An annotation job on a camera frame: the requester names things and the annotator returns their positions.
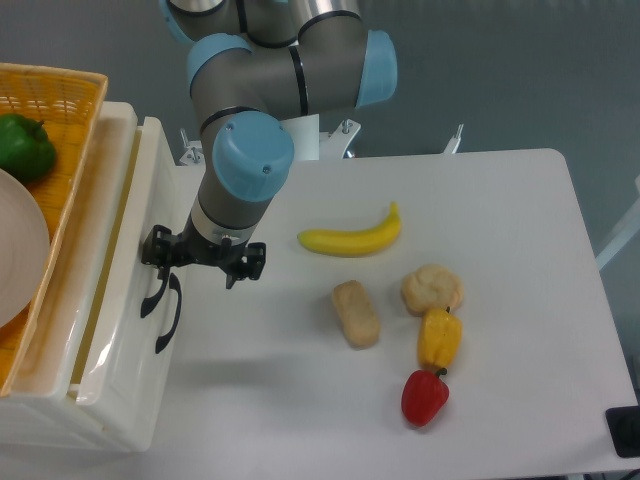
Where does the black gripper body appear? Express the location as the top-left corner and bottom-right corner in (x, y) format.
(172, 217), (247, 270)

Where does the yellow banana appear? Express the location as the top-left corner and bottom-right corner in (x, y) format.
(297, 202), (402, 257)

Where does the white post at right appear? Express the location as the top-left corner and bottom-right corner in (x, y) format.
(595, 196), (639, 272)

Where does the orange woven basket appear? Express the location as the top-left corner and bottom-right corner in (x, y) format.
(1, 63), (108, 397)

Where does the oblong bread loaf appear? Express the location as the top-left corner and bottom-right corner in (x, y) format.
(332, 280), (381, 348)

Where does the black top drawer handle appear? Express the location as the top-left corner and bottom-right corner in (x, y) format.
(140, 268), (170, 318)

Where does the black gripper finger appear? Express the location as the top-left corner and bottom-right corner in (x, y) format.
(141, 224), (176, 281)
(223, 242), (266, 289)

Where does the yellow bell pepper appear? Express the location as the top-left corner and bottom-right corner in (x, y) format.
(417, 307), (463, 370)

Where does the green bell pepper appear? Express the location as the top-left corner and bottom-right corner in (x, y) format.
(1, 113), (57, 184)

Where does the beige round plate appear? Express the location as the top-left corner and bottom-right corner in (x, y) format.
(1, 171), (50, 327)

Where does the black drawer handle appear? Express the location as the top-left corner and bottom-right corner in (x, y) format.
(154, 272), (183, 354)
(140, 268), (170, 318)

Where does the round bread roll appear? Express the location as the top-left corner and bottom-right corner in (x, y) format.
(401, 264), (464, 316)

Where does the white drawer cabinet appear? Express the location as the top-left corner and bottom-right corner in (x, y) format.
(0, 101), (151, 455)

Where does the black lower drawer handle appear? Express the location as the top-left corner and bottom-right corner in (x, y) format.
(154, 272), (183, 354)

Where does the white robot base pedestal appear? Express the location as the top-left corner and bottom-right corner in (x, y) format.
(281, 115), (320, 161)

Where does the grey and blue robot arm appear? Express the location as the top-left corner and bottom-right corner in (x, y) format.
(142, 1), (398, 284)

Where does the black device at edge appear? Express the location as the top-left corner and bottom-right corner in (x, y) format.
(605, 406), (640, 458)

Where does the red bell pepper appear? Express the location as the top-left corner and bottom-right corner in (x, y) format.
(401, 368), (450, 428)

